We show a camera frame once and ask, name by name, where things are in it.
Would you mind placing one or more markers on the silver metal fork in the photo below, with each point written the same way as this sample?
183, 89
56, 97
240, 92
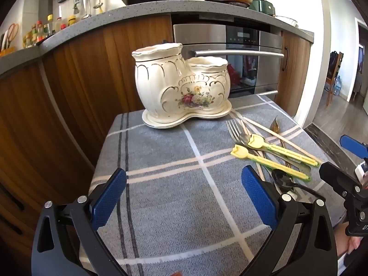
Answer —
244, 141

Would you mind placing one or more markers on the stainless steel built-in oven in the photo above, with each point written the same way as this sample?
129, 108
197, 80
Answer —
201, 37

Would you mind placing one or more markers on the clear water bottle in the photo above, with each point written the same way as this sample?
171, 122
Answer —
337, 87

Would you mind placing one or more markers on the grey speckled countertop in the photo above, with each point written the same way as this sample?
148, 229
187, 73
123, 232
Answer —
115, 14

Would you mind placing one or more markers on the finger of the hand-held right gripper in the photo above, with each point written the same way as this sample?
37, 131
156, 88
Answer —
353, 146
339, 178

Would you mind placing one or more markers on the black spoon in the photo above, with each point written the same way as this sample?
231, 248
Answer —
280, 178

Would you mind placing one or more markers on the hanging peeler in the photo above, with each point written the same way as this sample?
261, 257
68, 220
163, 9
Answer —
76, 1

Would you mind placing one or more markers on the hanging steel ladle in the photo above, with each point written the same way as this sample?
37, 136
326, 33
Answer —
85, 4

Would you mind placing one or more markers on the grey plaid tablecloth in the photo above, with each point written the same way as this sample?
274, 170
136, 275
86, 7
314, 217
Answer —
172, 192

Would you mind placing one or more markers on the gold metal utensil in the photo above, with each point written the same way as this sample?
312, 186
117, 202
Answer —
275, 126

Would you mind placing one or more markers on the person's right hand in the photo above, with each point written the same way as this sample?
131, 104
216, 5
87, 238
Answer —
345, 244

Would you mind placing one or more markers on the white ceramic holder tray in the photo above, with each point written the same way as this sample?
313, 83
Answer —
172, 122

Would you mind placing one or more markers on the green pot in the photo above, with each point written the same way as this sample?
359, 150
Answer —
261, 5

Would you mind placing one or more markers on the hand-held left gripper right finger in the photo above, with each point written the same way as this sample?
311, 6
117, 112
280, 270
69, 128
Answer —
258, 198

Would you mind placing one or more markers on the wooden chair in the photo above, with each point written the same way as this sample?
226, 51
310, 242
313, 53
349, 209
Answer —
335, 63

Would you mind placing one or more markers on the row of seasoning bottles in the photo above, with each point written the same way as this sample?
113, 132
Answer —
40, 31

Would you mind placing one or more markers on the white floral ceramic utensil holder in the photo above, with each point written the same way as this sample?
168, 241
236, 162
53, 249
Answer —
155, 86

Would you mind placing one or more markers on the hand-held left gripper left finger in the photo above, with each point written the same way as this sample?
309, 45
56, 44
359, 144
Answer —
109, 198

